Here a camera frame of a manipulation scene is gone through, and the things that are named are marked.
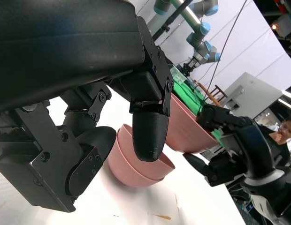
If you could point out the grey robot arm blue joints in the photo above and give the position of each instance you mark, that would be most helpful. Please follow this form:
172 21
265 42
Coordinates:
203 45

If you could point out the person in dark clothes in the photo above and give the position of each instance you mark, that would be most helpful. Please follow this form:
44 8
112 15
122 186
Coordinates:
286 129

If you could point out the grey metal cabinet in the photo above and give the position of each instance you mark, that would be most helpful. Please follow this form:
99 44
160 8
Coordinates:
253 96

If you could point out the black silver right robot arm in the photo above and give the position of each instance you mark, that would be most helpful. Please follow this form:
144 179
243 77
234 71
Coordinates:
267 201

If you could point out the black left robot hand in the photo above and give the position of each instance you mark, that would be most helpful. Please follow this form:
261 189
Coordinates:
54 58

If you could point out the pink plastic bowl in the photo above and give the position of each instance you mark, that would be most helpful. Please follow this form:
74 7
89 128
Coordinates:
136 161
122 171
190 131

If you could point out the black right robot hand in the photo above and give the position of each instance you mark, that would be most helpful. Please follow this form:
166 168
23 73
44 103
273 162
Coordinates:
251 145

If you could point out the green table cloth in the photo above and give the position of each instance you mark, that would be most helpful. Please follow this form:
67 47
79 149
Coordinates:
187 98

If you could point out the black tripod pole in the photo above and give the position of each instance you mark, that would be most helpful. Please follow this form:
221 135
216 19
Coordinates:
171 21

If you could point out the wooden chair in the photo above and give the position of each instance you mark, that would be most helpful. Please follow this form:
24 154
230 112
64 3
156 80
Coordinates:
214 93

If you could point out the small orange sliver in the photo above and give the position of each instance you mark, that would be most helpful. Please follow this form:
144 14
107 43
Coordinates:
164 217

